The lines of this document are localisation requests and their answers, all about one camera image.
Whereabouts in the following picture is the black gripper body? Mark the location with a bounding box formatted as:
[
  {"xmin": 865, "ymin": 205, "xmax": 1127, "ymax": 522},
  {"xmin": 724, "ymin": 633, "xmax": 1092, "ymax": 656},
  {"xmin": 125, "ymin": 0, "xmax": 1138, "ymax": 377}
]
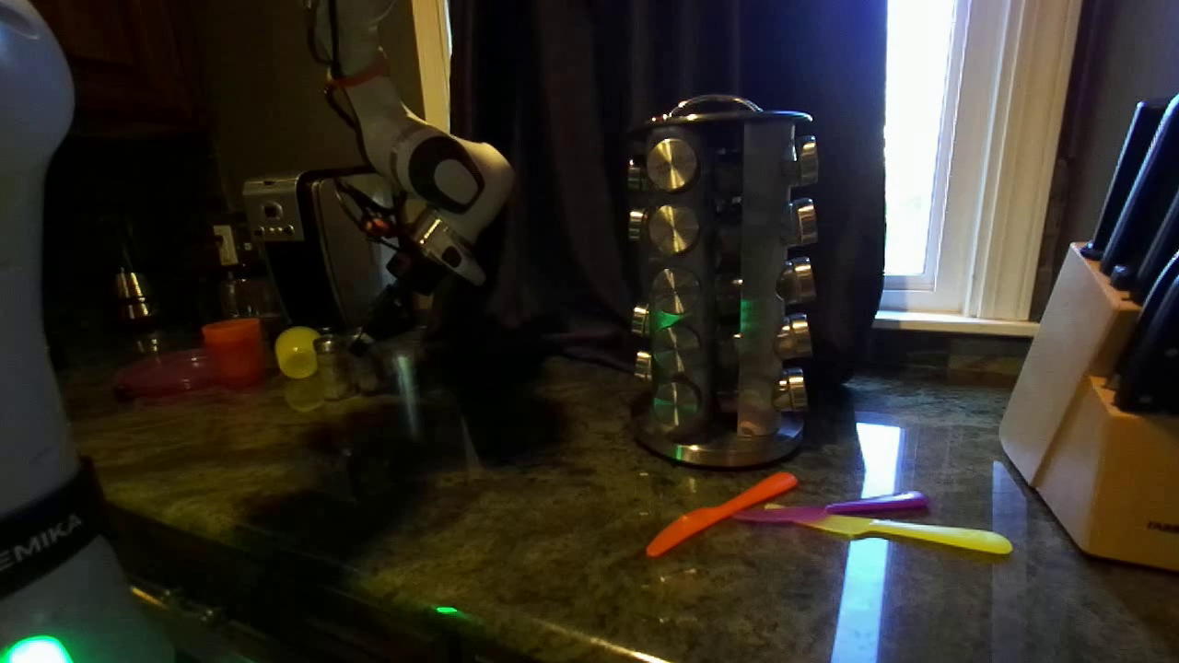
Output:
[{"xmin": 364, "ymin": 248, "xmax": 448, "ymax": 338}]

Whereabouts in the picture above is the small glass spice bottle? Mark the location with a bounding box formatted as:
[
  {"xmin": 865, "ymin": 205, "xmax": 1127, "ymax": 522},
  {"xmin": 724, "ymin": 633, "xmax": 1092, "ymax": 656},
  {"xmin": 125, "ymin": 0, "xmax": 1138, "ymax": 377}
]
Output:
[{"xmin": 315, "ymin": 330, "xmax": 347, "ymax": 400}]

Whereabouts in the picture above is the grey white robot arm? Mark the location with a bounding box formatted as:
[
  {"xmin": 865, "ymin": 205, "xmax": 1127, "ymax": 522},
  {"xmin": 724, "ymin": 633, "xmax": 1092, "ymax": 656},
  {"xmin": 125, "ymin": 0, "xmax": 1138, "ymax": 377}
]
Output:
[{"xmin": 306, "ymin": 0, "xmax": 515, "ymax": 338}]

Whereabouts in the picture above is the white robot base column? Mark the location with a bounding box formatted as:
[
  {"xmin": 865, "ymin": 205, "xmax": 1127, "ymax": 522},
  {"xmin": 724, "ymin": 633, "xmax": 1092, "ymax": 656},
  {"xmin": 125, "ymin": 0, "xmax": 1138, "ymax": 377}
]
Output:
[{"xmin": 0, "ymin": 0, "xmax": 179, "ymax": 663}]

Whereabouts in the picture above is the yellow plastic cup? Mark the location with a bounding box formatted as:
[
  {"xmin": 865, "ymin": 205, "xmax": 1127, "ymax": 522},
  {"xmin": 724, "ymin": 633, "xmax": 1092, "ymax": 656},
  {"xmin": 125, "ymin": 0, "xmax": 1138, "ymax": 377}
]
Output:
[{"xmin": 272, "ymin": 325, "xmax": 321, "ymax": 381}]

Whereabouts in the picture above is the orange plastic cup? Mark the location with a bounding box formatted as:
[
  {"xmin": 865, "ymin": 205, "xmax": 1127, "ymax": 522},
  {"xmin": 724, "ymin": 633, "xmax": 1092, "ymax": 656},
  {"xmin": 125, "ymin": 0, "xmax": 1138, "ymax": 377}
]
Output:
[{"xmin": 204, "ymin": 318, "xmax": 267, "ymax": 388}]

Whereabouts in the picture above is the dark curtain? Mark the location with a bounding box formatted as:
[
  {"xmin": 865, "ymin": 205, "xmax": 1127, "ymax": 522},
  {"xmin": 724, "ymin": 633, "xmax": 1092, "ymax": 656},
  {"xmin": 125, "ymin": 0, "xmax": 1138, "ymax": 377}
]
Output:
[{"xmin": 449, "ymin": 0, "xmax": 887, "ymax": 388}]

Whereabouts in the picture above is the steel revolving spice rack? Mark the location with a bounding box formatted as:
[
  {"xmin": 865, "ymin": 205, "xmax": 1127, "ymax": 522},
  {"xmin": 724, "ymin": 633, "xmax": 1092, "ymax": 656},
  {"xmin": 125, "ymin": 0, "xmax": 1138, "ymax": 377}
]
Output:
[{"xmin": 627, "ymin": 94, "xmax": 818, "ymax": 468}]

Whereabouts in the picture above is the orange plastic knife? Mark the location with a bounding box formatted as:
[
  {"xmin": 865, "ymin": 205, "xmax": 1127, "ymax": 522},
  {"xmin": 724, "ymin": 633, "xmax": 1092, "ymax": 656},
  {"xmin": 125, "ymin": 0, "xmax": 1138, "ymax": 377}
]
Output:
[{"xmin": 645, "ymin": 471, "xmax": 800, "ymax": 559}]

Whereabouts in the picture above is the yellow plastic knife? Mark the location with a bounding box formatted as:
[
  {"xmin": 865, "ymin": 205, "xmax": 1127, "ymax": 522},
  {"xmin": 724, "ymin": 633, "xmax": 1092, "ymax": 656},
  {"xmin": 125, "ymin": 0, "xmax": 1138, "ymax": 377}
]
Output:
[{"xmin": 800, "ymin": 516, "xmax": 1015, "ymax": 557}]

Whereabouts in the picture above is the purple plastic knife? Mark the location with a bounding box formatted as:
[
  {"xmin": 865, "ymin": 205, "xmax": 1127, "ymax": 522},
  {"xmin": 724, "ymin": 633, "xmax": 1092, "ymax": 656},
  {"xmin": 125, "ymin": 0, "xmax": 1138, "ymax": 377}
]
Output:
[{"xmin": 739, "ymin": 489, "xmax": 934, "ymax": 522}]

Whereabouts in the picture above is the wooden knife block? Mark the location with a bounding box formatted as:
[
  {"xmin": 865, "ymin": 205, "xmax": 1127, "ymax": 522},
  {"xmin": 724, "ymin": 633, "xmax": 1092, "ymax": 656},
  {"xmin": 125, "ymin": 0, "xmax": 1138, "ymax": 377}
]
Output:
[{"xmin": 998, "ymin": 243, "xmax": 1179, "ymax": 572}]

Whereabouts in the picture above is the orange strap on arm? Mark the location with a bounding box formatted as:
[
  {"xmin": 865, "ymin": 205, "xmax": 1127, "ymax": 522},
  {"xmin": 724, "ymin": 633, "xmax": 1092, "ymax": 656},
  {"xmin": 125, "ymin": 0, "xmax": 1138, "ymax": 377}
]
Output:
[{"xmin": 321, "ymin": 63, "xmax": 387, "ymax": 94}]

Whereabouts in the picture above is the white window frame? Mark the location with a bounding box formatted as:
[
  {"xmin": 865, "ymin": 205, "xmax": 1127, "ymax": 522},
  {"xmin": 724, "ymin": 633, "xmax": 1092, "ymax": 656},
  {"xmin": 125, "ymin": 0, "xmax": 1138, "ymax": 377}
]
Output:
[{"xmin": 879, "ymin": 0, "xmax": 1082, "ymax": 336}]

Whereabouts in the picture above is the black handled knife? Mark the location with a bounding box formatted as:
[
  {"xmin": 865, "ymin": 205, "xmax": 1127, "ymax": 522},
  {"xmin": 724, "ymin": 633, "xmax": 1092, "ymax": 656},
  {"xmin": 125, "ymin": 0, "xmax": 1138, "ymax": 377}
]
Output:
[
  {"xmin": 1086, "ymin": 101, "xmax": 1166, "ymax": 258},
  {"xmin": 1117, "ymin": 250, "xmax": 1179, "ymax": 412}
]

